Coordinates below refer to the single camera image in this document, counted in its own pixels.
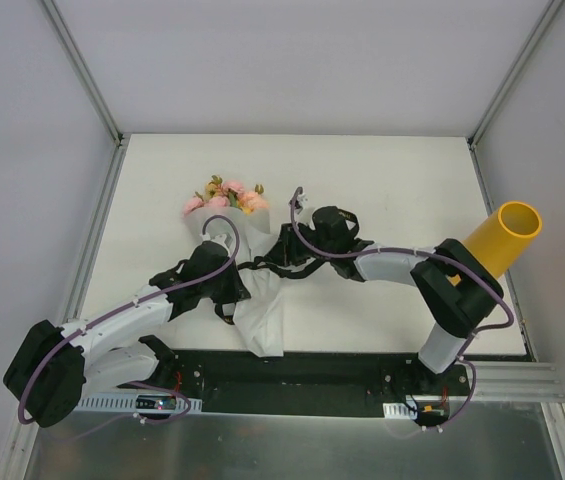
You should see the left aluminium frame post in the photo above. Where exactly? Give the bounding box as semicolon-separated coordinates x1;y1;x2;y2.
38;0;124;145

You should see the black ribbon gold lettering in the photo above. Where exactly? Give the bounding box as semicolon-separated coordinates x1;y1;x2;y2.
214;256;326;325

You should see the right aluminium frame post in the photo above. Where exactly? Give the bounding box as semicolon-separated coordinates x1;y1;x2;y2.
467;0;565;151

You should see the pink yellow flower bouquet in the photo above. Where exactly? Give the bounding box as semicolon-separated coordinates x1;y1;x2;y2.
182;175;269;216

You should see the aluminium frame post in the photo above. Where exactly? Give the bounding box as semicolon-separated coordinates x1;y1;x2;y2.
467;0;565;151
38;0;124;145

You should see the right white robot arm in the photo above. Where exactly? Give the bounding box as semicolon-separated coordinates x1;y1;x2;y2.
260;206;503;395

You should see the yellow cylindrical vase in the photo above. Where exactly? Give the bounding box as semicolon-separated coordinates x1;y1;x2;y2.
462;201;543;279

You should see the right white cable duct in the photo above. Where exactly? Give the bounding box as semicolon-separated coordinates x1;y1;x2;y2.
383;402;418;421

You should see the white cable duct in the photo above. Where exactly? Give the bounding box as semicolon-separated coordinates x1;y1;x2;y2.
383;402;418;421
75;390;202;415

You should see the white wrapping paper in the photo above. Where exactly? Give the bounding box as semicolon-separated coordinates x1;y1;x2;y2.
184;207;284;357

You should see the left white cable duct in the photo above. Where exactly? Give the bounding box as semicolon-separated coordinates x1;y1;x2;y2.
75;390;202;415

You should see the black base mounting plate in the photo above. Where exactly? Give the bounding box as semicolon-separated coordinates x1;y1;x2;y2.
150;350;469;418

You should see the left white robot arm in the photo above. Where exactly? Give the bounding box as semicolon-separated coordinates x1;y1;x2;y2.
3;240;250;428

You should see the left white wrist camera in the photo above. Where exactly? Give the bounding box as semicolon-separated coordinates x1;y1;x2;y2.
204;233;231;248

